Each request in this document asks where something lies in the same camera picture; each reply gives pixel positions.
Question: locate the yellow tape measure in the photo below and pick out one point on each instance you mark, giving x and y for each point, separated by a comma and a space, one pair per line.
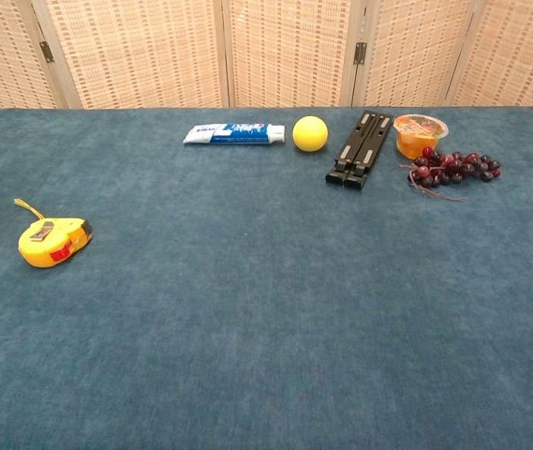
46, 244

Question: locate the blue table cloth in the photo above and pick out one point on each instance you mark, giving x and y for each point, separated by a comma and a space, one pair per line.
266, 304

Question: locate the blue white toothpaste tube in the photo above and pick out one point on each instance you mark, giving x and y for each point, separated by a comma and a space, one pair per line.
228, 134

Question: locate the yellow foam ball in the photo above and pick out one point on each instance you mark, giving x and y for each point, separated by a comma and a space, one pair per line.
310, 134

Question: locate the black folding stand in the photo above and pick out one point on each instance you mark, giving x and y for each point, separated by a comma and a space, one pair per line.
346, 161

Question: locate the orange jelly cup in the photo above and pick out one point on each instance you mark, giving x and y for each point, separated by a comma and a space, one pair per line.
416, 140

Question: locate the dark red grape bunch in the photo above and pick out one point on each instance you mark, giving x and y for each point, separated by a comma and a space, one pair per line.
453, 169

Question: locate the woven folding screen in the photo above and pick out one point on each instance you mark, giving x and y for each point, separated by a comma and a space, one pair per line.
153, 47

